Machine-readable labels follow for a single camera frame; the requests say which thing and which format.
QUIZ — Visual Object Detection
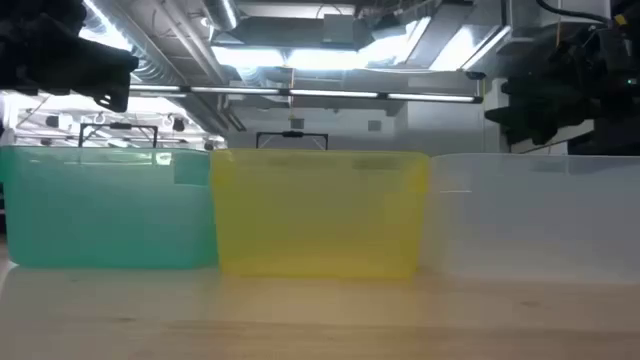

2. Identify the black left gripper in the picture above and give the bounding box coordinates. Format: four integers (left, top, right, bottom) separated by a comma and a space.
19, 0, 140, 114

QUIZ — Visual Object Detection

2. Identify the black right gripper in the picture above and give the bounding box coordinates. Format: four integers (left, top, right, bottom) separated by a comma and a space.
483, 27, 601, 155

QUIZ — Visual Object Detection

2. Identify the clear plastic bin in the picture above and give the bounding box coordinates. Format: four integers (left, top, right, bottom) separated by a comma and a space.
422, 152, 640, 284

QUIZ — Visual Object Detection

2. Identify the teal plastic bin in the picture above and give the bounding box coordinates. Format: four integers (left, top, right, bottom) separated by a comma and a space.
0, 144, 219, 270

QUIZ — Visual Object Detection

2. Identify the long ceiling light bar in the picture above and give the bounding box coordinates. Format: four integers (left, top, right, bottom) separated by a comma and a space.
127, 83, 484, 105

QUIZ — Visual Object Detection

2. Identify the yellow plastic bin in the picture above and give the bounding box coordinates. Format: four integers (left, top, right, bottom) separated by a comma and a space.
209, 148, 431, 279

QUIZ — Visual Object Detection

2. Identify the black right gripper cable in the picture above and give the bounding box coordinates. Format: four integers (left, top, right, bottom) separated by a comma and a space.
537, 0, 614, 25

